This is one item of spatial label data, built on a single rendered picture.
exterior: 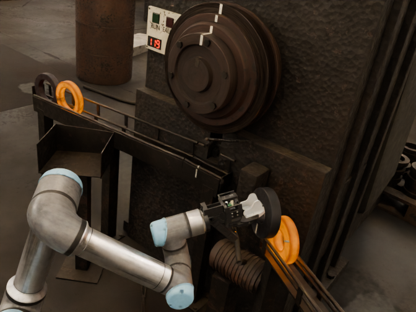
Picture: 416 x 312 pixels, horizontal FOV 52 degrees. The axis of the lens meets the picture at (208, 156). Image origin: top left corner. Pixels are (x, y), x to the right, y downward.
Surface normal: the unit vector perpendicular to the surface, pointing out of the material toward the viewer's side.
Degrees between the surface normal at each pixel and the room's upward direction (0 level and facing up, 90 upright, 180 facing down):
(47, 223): 55
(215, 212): 90
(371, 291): 0
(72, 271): 0
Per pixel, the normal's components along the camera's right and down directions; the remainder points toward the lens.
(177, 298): 0.12, 0.47
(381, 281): 0.14, -0.87
